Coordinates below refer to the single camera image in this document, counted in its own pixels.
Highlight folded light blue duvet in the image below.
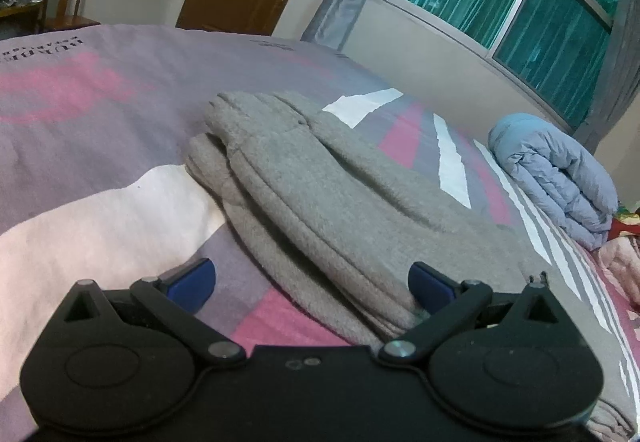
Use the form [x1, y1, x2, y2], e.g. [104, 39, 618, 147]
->
[487, 113, 620, 251]

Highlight window with green glass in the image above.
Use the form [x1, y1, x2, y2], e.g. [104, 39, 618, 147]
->
[369, 0, 627, 129]

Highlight grey pants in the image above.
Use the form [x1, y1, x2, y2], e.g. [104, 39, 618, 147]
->
[185, 91, 637, 442]

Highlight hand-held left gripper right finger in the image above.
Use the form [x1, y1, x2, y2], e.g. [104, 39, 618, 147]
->
[378, 262, 562, 368]

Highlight bed with striped sheet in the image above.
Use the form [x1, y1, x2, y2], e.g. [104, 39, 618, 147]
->
[0, 24, 640, 442]

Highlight folded pink blanket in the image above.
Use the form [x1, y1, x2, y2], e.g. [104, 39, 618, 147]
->
[599, 234, 640, 309]

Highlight pile of colourful clothes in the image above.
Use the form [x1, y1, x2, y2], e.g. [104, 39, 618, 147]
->
[606, 203, 640, 237]

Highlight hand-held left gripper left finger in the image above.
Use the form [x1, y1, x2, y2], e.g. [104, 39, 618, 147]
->
[64, 258, 248, 366]

